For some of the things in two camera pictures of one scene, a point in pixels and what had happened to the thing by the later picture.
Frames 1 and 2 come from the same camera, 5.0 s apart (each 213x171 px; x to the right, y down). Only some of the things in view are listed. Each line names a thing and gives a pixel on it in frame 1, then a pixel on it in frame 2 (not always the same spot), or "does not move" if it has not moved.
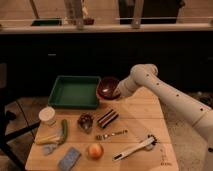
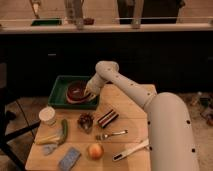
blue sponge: [69, 159] does not move
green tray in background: [47, 22] does not move
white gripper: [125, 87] -> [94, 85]
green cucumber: [65, 130] does not move
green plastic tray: [75, 92] does not move
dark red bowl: [106, 87] -> [76, 90]
